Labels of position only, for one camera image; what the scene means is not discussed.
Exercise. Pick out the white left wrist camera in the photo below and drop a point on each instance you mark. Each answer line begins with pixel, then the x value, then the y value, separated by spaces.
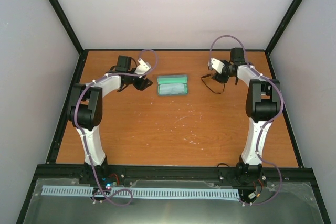
pixel 142 68

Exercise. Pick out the light blue cleaning cloth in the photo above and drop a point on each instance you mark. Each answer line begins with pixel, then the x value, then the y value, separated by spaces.
pixel 171 89

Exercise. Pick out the black right corner frame post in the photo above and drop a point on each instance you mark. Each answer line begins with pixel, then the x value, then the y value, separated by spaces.
pixel 293 7

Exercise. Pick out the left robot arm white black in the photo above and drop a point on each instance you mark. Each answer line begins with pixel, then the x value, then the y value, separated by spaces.
pixel 85 108

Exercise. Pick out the black corner frame post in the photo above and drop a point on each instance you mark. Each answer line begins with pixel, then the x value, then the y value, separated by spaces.
pixel 293 7
pixel 66 25

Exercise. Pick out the light blue slotted cable duct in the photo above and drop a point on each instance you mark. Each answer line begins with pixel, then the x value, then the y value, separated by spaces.
pixel 145 193

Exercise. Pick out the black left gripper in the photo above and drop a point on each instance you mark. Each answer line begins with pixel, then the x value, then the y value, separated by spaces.
pixel 141 84

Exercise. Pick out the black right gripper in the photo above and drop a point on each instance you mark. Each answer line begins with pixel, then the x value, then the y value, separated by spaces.
pixel 220 78

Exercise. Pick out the dark round sunglasses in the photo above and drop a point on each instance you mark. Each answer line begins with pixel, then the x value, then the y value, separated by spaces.
pixel 214 86

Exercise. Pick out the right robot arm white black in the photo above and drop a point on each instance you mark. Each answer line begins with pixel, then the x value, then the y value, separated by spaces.
pixel 264 103

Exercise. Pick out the black mounting rail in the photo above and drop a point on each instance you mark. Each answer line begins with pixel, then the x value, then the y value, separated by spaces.
pixel 223 176

